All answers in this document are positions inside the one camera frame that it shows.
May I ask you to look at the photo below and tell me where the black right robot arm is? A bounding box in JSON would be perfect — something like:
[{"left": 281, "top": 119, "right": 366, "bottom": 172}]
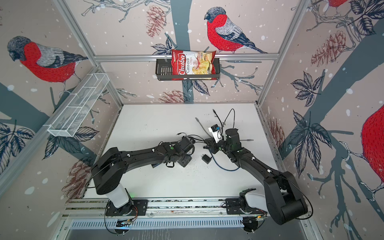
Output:
[{"left": 204, "top": 129, "right": 308, "bottom": 225}]

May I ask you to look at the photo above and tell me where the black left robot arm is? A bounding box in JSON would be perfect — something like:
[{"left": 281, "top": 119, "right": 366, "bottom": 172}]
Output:
[{"left": 91, "top": 137, "right": 196, "bottom": 208}]

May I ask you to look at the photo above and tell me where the red cassava chips bag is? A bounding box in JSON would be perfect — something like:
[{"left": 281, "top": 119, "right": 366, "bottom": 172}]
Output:
[{"left": 171, "top": 50, "right": 217, "bottom": 76}]

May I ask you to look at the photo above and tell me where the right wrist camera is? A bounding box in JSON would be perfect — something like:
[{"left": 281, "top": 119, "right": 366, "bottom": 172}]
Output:
[{"left": 209, "top": 124, "right": 222, "bottom": 143}]

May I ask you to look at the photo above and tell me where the blue ethernet cable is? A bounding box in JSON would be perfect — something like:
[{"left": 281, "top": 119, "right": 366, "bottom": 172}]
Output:
[{"left": 211, "top": 151, "right": 241, "bottom": 172}]

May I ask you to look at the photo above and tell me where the black ethernet cable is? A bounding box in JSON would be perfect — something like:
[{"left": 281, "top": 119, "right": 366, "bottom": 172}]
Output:
[{"left": 196, "top": 109, "right": 225, "bottom": 143}]

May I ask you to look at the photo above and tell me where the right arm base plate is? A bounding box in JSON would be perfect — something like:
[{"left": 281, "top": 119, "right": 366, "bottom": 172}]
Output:
[{"left": 221, "top": 198, "right": 267, "bottom": 216}]

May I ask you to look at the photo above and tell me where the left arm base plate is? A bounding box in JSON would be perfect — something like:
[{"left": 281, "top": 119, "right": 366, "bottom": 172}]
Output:
[{"left": 105, "top": 200, "right": 149, "bottom": 217}]

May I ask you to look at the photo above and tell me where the black wall basket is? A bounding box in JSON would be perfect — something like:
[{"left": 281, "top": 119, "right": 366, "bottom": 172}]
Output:
[{"left": 155, "top": 59, "right": 221, "bottom": 81}]

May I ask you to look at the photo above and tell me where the white wire mesh shelf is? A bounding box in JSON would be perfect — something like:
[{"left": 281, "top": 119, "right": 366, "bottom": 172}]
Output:
[{"left": 48, "top": 73, "right": 110, "bottom": 137}]

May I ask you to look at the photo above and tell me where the aluminium mounting rail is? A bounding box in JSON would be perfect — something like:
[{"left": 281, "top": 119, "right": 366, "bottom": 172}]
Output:
[{"left": 63, "top": 195, "right": 271, "bottom": 219}]

